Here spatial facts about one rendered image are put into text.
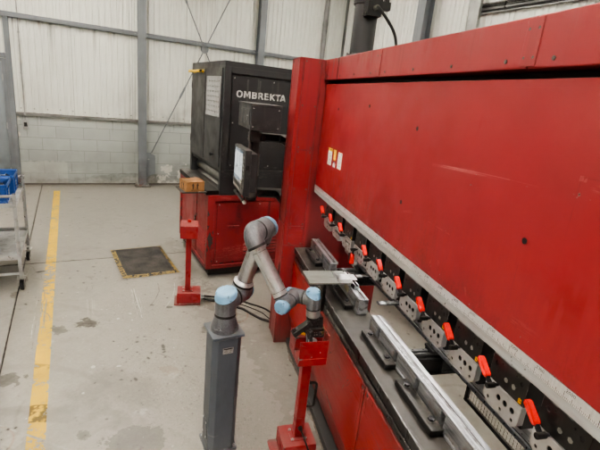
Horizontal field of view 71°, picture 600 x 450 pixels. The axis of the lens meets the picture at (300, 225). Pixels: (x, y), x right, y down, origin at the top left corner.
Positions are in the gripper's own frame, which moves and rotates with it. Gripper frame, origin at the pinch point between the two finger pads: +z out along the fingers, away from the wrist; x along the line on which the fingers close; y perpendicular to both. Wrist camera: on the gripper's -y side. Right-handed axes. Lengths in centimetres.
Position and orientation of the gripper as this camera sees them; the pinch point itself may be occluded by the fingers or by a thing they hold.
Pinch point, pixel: (308, 349)
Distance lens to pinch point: 237.7
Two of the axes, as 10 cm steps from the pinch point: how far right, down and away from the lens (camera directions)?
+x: -2.6, -3.0, 9.2
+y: 9.7, -0.6, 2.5
